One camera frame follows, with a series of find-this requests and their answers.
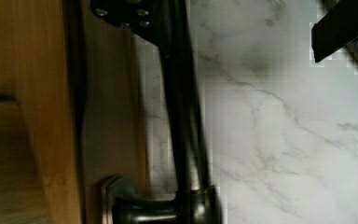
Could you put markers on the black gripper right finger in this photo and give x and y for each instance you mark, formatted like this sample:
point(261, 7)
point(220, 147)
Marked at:
point(336, 29)

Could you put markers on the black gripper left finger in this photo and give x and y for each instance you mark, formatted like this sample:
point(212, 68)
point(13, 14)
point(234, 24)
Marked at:
point(145, 18)

